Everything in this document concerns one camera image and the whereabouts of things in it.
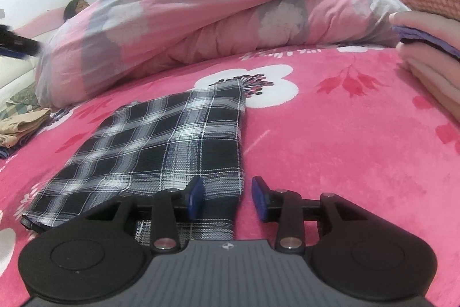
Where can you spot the black white plaid pants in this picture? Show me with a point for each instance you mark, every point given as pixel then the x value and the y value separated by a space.
pixel 154 145

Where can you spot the purple folded garment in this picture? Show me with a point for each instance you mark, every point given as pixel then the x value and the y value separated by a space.
pixel 427 41

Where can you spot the pale pink folded garment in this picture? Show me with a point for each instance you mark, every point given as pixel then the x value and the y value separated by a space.
pixel 427 23
pixel 435 76

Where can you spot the dark blue garment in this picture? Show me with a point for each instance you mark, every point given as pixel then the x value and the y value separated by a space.
pixel 14 147

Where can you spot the white pink padded headboard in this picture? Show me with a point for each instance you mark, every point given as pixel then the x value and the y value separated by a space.
pixel 14 73

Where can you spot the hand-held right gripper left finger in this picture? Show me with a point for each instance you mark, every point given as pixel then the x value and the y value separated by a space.
pixel 196 198

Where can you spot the beige folded pants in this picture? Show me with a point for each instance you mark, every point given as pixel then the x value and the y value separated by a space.
pixel 21 123

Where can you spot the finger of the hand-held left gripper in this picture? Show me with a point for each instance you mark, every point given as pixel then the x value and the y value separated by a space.
pixel 21 42

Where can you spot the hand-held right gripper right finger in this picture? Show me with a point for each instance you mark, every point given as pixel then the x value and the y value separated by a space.
pixel 260 199

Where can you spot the pink floral bed sheet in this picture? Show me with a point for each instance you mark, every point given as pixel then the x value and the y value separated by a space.
pixel 341 134

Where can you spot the green plaid pillow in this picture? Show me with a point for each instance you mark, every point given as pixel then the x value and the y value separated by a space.
pixel 23 100

